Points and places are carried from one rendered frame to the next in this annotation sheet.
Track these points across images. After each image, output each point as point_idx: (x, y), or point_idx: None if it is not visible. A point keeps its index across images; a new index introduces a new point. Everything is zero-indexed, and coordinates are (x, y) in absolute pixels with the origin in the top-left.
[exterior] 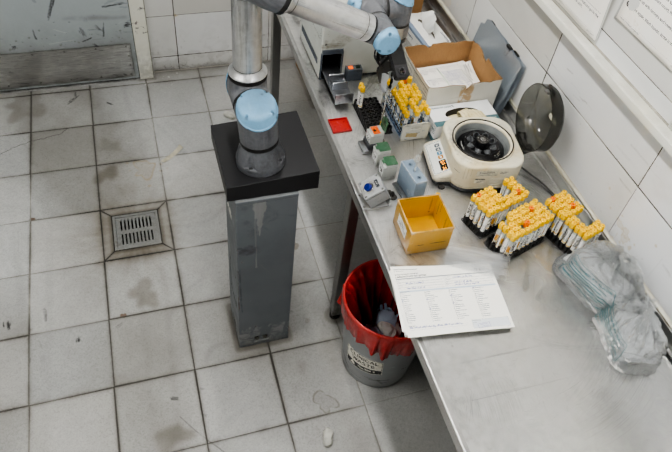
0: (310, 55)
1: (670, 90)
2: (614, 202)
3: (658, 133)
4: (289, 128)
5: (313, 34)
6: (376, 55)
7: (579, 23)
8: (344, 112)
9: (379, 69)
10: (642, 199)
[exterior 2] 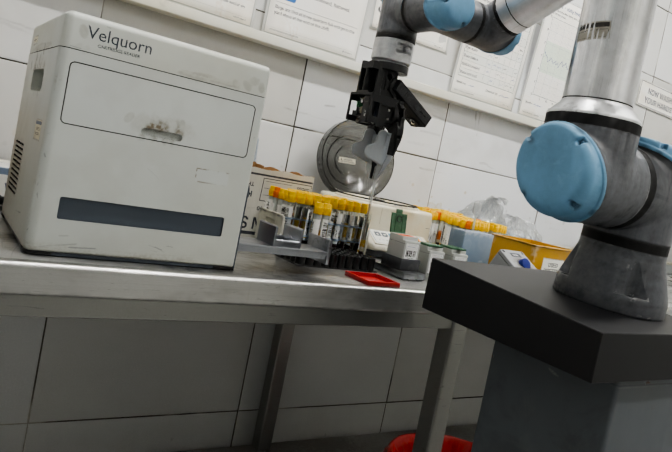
0: (159, 246)
1: (439, 64)
2: (421, 192)
3: (458, 96)
4: (490, 270)
5: (184, 173)
6: (378, 112)
7: (330, 49)
8: (328, 273)
9: (403, 125)
10: (444, 167)
